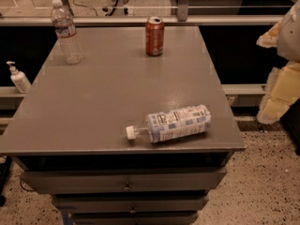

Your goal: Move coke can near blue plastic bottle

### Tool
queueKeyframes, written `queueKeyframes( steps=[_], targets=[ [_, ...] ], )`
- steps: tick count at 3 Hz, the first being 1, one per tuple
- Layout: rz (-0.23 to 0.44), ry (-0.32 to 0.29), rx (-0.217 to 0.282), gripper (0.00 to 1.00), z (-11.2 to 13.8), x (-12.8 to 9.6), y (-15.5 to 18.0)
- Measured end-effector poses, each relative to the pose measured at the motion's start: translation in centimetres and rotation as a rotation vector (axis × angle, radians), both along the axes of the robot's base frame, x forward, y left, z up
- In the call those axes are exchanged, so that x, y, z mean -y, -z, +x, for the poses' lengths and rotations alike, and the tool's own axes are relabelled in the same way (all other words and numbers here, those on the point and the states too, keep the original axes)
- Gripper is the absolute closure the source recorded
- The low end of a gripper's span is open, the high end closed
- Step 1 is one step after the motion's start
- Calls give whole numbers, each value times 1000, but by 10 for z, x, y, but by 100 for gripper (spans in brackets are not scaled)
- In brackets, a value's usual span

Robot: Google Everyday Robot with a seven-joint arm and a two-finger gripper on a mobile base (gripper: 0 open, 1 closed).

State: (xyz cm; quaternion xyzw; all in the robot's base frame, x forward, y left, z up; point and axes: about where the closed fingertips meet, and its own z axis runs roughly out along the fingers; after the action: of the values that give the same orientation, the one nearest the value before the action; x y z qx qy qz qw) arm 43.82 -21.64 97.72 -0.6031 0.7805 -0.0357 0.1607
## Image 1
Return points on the blue label plastic bottle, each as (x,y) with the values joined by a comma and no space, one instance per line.
(177,123)

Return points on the grey drawer cabinet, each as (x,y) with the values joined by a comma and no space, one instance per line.
(69,133)

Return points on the red coke can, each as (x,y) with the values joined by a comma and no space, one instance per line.
(154,36)

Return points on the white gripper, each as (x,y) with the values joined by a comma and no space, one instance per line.
(290,37)

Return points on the white pump dispenser bottle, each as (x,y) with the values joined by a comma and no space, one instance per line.
(18,78)

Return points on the clear water bottle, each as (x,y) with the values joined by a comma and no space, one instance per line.
(66,33)

